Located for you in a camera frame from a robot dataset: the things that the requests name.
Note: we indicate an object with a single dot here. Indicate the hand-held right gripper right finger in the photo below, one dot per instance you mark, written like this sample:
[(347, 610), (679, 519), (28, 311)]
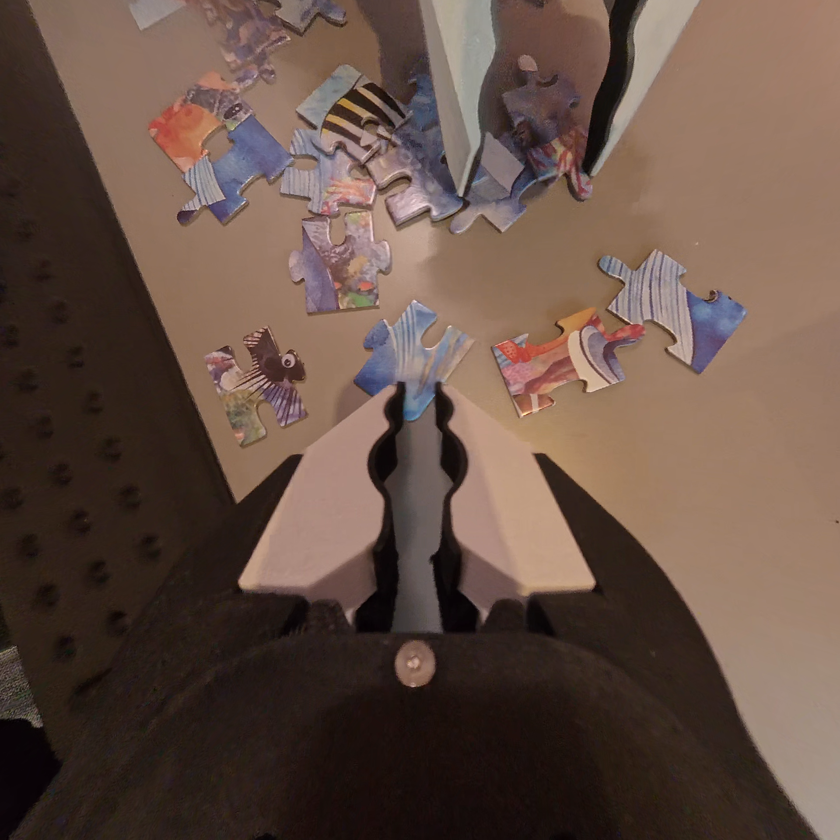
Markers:
[(518, 525)]

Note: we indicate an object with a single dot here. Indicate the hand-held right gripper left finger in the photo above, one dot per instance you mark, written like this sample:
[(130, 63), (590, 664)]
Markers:
[(308, 525)]

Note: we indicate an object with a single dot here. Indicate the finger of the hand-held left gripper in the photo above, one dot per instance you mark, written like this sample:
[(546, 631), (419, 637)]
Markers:
[(649, 52), (459, 65)]

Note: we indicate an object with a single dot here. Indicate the single jigsaw puzzle piece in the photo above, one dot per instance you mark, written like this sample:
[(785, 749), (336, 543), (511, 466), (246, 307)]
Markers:
[(262, 387), (407, 354)]

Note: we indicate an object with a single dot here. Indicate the pile of jigsaw puzzle pieces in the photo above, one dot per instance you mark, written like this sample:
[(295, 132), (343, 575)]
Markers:
[(243, 157)]

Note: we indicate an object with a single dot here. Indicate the dark perforated panel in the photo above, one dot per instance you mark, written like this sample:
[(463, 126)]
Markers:
[(85, 394)]

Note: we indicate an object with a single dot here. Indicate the woven cloth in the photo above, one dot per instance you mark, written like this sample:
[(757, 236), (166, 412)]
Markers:
[(16, 682)]

